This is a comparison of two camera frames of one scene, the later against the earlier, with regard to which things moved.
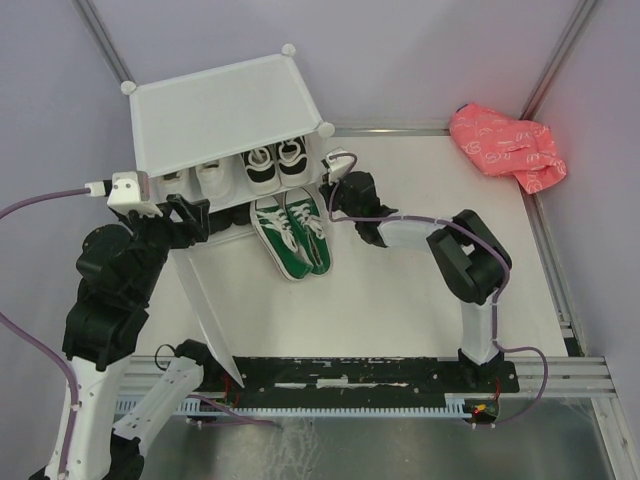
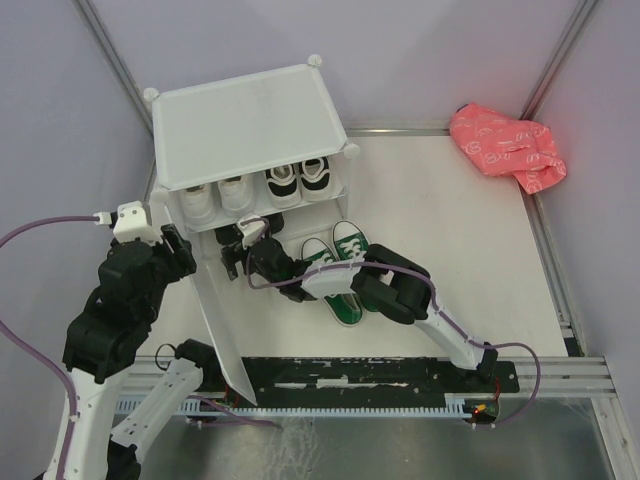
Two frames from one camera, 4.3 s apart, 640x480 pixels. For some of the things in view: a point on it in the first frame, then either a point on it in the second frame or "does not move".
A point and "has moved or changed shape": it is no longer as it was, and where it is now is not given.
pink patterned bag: x=501 y=145 does not move
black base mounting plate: x=361 y=380 does not move
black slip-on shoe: x=241 y=214 -> x=276 y=222
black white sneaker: x=293 y=162 -> x=314 y=178
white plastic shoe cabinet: x=222 y=135 has moved or changed shape
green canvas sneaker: x=280 y=239 -> x=346 y=308
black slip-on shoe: x=220 y=220 -> x=228 y=235
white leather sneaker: x=223 y=182 -> x=237 y=195
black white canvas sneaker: x=261 y=169 -> x=283 y=185
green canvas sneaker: x=305 y=221 -> x=350 y=242
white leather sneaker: x=183 y=183 has moved or changed shape
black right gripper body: x=335 y=198 -> x=269 y=279
